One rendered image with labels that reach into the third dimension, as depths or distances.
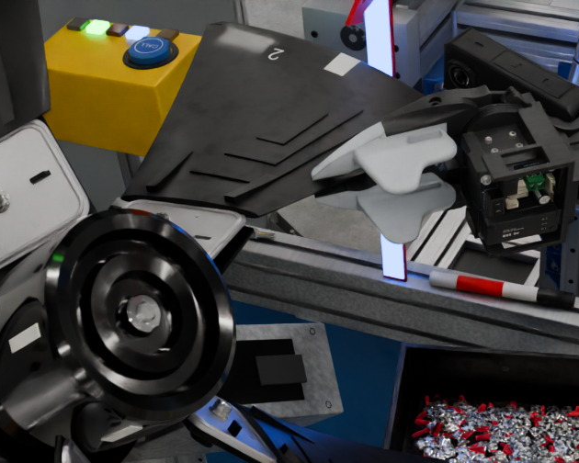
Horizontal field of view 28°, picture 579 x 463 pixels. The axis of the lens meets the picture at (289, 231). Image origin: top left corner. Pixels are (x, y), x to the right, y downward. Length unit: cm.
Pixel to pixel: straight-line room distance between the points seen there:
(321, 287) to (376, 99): 39
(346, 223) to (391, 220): 186
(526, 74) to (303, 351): 27
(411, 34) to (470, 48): 51
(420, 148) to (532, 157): 7
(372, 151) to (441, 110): 5
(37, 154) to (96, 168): 126
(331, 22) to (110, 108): 33
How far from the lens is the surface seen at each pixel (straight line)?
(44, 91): 66
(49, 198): 66
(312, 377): 88
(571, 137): 77
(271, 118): 81
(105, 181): 196
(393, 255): 113
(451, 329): 117
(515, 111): 76
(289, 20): 344
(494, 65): 80
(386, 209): 76
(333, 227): 261
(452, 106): 74
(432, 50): 140
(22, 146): 67
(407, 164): 73
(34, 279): 60
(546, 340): 114
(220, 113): 83
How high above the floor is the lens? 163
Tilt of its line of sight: 39 degrees down
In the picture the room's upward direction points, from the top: 8 degrees counter-clockwise
